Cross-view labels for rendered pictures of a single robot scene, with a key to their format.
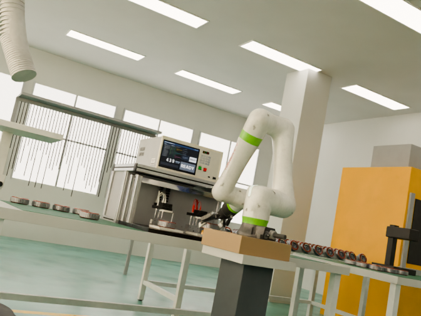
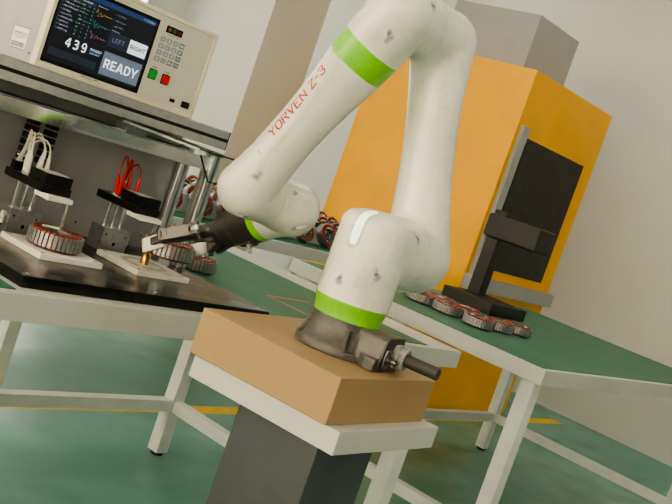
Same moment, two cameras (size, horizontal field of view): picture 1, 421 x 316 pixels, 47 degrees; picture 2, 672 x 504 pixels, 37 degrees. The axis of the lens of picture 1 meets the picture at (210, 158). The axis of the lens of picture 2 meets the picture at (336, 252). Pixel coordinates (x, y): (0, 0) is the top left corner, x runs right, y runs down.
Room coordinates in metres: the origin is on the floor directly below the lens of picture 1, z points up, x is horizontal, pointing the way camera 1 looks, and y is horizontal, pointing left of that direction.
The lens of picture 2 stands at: (0.77, 0.45, 1.13)
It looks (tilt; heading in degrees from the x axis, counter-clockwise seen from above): 5 degrees down; 337
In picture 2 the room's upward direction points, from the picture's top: 19 degrees clockwise
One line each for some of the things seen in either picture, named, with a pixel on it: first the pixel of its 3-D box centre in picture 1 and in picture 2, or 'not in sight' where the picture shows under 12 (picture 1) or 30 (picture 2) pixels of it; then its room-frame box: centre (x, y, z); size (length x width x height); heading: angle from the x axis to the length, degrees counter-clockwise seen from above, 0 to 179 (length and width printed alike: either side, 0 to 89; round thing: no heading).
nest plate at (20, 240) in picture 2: (166, 228); (51, 250); (2.84, 0.17, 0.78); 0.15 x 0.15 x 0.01; 28
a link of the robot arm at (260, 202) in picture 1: (259, 205); (368, 265); (2.35, -0.28, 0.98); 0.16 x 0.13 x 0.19; 126
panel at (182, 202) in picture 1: (171, 205); (54, 163); (3.12, 0.19, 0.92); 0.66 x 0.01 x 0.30; 118
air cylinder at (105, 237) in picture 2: (192, 229); (108, 237); (3.08, 0.03, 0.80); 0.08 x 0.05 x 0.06; 118
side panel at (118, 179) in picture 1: (115, 195); not in sight; (3.09, 0.54, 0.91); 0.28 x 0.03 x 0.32; 28
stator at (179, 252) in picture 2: (208, 226); (168, 248); (2.90, -0.07, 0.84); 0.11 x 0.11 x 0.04
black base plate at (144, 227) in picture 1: (182, 234); (92, 263); (2.91, 0.07, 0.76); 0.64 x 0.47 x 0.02; 118
